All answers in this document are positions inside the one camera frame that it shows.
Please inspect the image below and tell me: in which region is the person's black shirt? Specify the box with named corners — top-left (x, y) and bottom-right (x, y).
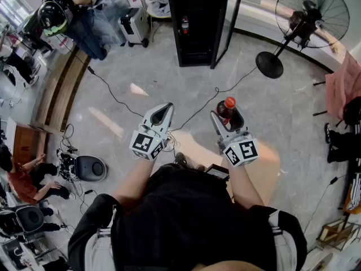
top-left (67, 163), bottom-right (309, 271)

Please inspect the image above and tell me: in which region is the spare hand-held gripper set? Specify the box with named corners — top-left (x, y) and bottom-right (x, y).
top-left (55, 147), bottom-right (77, 181)

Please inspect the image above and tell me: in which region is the black fan cable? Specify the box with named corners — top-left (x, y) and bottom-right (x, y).
top-left (168, 65), bottom-right (258, 131)

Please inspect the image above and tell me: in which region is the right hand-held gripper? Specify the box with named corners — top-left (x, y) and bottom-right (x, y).
top-left (209, 105), bottom-right (260, 169)

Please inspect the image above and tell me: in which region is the person's left shoe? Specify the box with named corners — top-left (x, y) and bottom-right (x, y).
top-left (174, 151), bottom-right (188, 166)

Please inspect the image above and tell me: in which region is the black mini fridge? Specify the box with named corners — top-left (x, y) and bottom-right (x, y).
top-left (166, 0), bottom-right (246, 70)

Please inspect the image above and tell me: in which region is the black pedestal fan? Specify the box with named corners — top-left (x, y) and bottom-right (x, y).
top-left (255, 0), bottom-right (351, 80)

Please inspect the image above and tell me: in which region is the clear acrylic table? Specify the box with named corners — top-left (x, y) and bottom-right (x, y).
top-left (89, 0), bottom-right (128, 46)

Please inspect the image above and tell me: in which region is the thin black charger cable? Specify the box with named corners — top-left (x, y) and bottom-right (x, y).
top-left (303, 174), bottom-right (347, 234)

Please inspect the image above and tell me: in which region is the black round-top case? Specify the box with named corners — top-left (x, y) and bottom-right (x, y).
top-left (74, 155), bottom-right (109, 182)

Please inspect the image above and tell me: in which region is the silver suitcase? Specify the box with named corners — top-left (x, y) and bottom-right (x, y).
top-left (117, 6), bottom-right (151, 49)

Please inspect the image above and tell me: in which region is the black box with red trim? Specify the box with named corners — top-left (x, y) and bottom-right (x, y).
top-left (204, 163), bottom-right (230, 182)

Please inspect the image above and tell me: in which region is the wooden frame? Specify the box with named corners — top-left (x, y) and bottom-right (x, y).
top-left (316, 218), bottom-right (361, 251)

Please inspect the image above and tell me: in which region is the wooden bench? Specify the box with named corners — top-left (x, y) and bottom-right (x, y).
top-left (34, 44), bottom-right (91, 133)

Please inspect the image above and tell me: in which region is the black cable with adapter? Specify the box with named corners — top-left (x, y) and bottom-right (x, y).
top-left (86, 65), bottom-right (145, 117)

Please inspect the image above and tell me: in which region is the wooden cabinet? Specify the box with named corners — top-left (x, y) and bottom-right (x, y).
top-left (11, 124), bottom-right (48, 164)

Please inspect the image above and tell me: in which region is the round white side table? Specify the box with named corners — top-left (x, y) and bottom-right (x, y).
top-left (146, 0), bottom-right (172, 20)

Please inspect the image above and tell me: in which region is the pink cloth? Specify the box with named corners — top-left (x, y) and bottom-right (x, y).
top-left (324, 49), bottom-right (361, 121)

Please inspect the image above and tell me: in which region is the dark soda bottle red cap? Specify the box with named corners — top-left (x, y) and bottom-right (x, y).
top-left (215, 96), bottom-right (238, 125)

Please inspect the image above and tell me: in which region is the person's left forearm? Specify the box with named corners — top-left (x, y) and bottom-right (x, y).
top-left (113, 156), bottom-right (156, 212)

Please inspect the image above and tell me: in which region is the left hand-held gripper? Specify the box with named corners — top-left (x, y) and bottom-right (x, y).
top-left (129, 102), bottom-right (175, 161)

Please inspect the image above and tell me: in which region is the person's right forearm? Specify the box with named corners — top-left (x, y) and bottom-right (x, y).
top-left (229, 164), bottom-right (266, 210)

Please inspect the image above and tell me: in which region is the black green-trim backpack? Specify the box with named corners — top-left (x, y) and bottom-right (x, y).
top-left (36, 0), bottom-right (69, 37)

